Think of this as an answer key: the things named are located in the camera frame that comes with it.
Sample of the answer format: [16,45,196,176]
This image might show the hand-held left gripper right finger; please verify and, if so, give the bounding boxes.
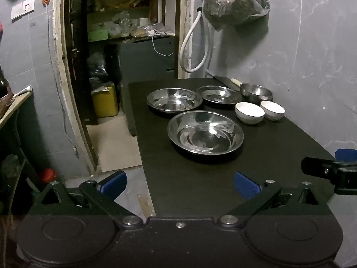
[218,171,331,228]

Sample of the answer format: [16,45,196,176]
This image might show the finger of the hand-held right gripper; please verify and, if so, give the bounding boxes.
[335,149,357,161]
[301,156,339,178]

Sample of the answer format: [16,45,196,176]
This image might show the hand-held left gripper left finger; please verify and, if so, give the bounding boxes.
[28,170,144,228]

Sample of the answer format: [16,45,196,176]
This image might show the large steel plate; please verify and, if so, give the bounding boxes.
[167,111,244,156]

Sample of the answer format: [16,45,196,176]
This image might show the white ceramic bowl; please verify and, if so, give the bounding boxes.
[235,102,265,125]
[260,100,286,121]

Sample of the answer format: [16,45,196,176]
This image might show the steel bowl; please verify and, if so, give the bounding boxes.
[240,83,273,104]

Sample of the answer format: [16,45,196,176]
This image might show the small steel plate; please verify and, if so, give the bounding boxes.
[197,85,243,105]

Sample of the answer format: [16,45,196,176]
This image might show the medium steel plate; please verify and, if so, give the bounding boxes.
[147,87,203,114]

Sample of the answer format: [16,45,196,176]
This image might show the dark bottle with red cap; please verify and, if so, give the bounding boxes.
[39,168,58,184]

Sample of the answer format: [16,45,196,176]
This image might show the yellow jerry can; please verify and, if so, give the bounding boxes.
[91,82,119,118]

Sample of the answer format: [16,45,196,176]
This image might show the black plastic bag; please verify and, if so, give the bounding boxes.
[87,52,110,90]

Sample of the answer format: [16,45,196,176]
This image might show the wooden side table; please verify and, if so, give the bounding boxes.
[0,91,34,131]

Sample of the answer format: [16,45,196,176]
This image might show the dark metal cabinet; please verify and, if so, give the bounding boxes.
[120,36,177,84]

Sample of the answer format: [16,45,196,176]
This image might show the white crumpled paper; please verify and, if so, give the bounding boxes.
[13,86,33,99]

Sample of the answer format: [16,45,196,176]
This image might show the dark wooden door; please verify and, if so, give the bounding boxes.
[64,0,99,127]

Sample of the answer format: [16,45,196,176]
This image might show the green box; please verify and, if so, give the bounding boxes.
[88,29,109,42]

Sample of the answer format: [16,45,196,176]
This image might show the pile of clear plastic bags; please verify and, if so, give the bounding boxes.
[107,11,139,38]

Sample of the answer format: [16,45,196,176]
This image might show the hanging plastic bag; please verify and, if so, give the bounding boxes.
[199,0,270,33]

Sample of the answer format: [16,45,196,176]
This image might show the cleaver with white handle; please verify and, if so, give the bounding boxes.
[205,71,242,91]

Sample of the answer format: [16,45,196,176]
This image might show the black wall cable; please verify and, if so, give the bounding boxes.
[45,4,67,135]

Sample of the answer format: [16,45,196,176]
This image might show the white cable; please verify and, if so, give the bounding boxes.
[152,35,175,57]

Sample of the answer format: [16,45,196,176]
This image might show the white hose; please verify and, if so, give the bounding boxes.
[179,8,212,73]

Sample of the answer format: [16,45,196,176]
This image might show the white wall switch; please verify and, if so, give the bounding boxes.
[11,0,36,21]

